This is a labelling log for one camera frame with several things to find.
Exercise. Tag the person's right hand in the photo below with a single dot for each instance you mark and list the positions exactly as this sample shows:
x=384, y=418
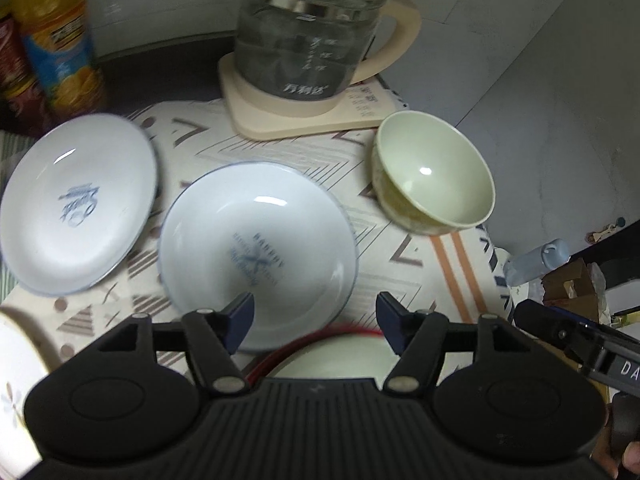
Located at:
x=604, y=452

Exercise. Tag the white plate cursive blue print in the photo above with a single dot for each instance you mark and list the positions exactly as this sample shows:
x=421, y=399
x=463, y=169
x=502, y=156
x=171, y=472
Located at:
x=75, y=185

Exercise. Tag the brown cardboard box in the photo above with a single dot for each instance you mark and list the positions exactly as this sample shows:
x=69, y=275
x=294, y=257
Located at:
x=570, y=280

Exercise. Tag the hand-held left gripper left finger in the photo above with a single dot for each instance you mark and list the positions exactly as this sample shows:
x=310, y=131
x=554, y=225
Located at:
x=240, y=317

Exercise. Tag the white plate crossed blue print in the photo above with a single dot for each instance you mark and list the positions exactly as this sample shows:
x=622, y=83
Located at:
x=225, y=240

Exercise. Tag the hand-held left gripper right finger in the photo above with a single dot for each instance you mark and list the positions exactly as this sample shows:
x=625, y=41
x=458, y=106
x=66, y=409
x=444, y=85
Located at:
x=392, y=320

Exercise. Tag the grey-blue plastic bottle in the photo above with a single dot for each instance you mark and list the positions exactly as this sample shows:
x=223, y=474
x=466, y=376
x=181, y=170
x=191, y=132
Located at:
x=540, y=260

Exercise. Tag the pale green bowl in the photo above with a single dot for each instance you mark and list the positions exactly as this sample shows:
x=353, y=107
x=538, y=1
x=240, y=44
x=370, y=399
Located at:
x=430, y=180

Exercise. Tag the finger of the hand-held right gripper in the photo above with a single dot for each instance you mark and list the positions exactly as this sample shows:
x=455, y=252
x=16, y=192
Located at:
x=545, y=322

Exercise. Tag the orange juice bottle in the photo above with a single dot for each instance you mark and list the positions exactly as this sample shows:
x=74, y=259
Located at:
x=60, y=50

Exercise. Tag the white floral bowl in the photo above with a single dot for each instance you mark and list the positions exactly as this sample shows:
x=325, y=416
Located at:
x=15, y=385

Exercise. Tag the beige kettle base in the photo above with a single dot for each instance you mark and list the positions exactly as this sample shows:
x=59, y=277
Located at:
x=280, y=120

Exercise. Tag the patterned tablecloth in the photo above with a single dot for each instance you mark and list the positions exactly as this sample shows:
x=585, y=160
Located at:
x=310, y=160

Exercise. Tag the red-rimmed cream bowl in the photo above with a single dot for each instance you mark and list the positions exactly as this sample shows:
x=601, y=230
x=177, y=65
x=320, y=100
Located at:
x=330, y=360

